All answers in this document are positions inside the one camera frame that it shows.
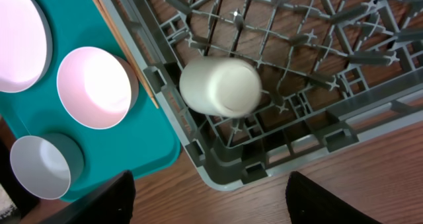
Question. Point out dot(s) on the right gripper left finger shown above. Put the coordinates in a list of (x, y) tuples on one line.
[(112, 202)]

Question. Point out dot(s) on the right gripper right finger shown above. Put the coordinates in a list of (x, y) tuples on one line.
[(309, 202)]

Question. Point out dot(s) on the grey bowl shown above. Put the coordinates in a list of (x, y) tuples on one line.
[(47, 165)]

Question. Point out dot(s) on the white pink bowl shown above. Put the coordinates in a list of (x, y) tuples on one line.
[(96, 88)]

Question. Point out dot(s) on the white plastic cup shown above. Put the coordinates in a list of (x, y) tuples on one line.
[(220, 86)]

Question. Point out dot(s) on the grey dishwasher rack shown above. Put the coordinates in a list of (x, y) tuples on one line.
[(335, 73)]

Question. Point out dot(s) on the teal plastic tray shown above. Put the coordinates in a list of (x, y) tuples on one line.
[(143, 142)]

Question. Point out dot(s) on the black plastic tray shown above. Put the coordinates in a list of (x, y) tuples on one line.
[(16, 201)]

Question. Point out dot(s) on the large white plate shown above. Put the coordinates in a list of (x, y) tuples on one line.
[(26, 45)]

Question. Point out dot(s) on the wooden chopstick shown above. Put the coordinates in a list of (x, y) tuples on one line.
[(108, 20)]

